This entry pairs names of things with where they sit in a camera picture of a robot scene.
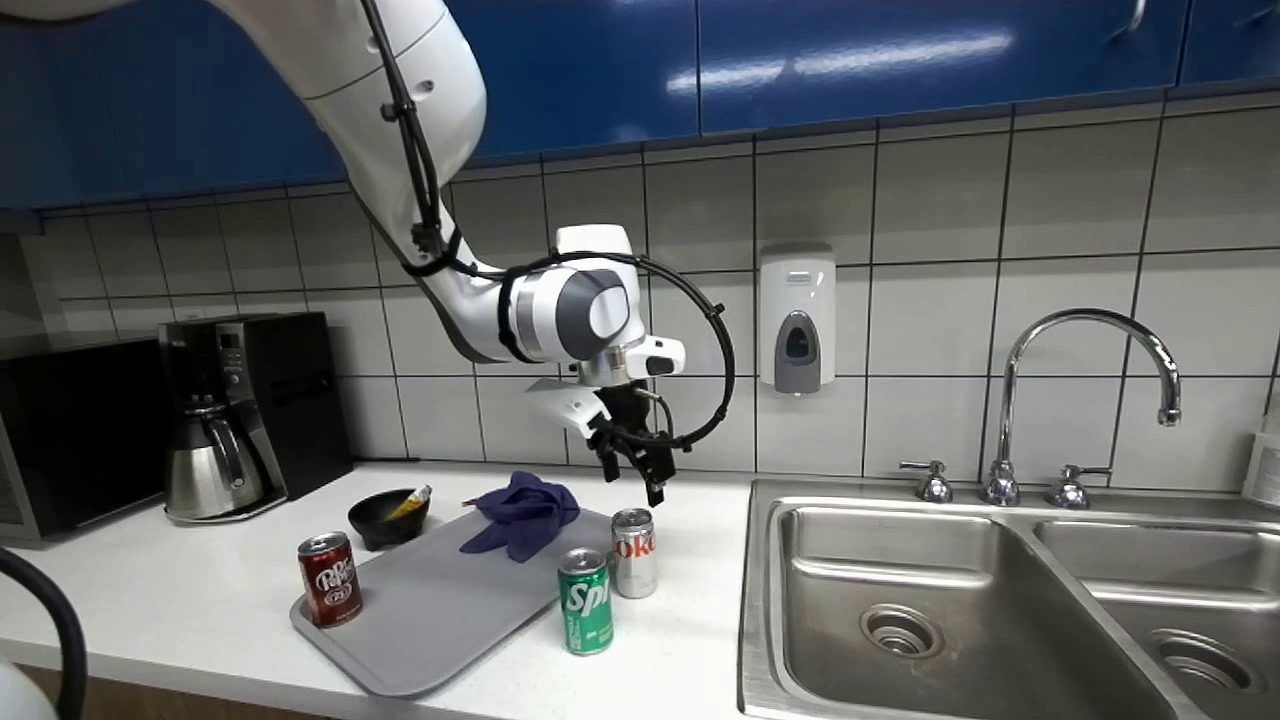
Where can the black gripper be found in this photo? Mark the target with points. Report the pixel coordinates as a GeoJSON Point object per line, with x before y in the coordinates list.
{"type": "Point", "coordinates": [630, 418]}

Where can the silver Diet Coke can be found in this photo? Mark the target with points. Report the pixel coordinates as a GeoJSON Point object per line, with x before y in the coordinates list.
{"type": "Point", "coordinates": [632, 563]}

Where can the green Sprite can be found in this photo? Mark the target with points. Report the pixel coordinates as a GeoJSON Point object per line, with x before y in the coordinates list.
{"type": "Point", "coordinates": [586, 604]}

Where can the red Dr Pepper can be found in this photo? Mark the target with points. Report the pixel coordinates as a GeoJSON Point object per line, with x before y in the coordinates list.
{"type": "Point", "coordinates": [328, 587]}

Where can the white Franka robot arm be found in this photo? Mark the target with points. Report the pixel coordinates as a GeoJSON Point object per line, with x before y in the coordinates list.
{"type": "Point", "coordinates": [384, 95]}

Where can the grey plastic tray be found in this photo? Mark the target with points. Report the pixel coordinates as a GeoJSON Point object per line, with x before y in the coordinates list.
{"type": "Point", "coordinates": [424, 625]}

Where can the blue cloth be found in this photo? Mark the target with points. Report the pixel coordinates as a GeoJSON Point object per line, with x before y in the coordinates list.
{"type": "Point", "coordinates": [524, 513]}

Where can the yellow item in bowl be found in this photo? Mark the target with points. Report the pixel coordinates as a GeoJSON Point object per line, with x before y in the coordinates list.
{"type": "Point", "coordinates": [409, 504]}

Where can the black bowl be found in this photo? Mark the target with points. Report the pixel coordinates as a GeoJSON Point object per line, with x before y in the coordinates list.
{"type": "Point", "coordinates": [380, 527]}

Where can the black steel coffee maker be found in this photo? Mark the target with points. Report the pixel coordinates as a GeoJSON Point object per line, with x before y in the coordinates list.
{"type": "Point", "coordinates": [292, 386]}

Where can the stainless steel double sink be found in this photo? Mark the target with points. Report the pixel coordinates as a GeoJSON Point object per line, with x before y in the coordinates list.
{"type": "Point", "coordinates": [962, 625]}

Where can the chrome gooseneck faucet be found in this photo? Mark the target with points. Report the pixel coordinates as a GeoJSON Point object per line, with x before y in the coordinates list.
{"type": "Point", "coordinates": [1010, 400]}

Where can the stainless steel carafe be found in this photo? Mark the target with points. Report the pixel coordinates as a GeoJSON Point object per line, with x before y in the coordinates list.
{"type": "Point", "coordinates": [206, 466]}

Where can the blue upper cabinets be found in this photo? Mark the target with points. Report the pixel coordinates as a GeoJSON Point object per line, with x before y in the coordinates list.
{"type": "Point", "coordinates": [801, 62]}

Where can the wooden lower cabinet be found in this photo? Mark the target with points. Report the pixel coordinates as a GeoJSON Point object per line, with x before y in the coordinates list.
{"type": "Point", "coordinates": [202, 707]}

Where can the black microwave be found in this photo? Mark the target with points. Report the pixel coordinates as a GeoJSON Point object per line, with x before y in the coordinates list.
{"type": "Point", "coordinates": [83, 434]}

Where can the translucent soap bottle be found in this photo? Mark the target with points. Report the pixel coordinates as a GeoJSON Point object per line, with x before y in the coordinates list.
{"type": "Point", "coordinates": [1265, 466]}

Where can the white wall soap dispenser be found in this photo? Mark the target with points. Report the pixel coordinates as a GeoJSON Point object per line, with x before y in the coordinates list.
{"type": "Point", "coordinates": [797, 320]}

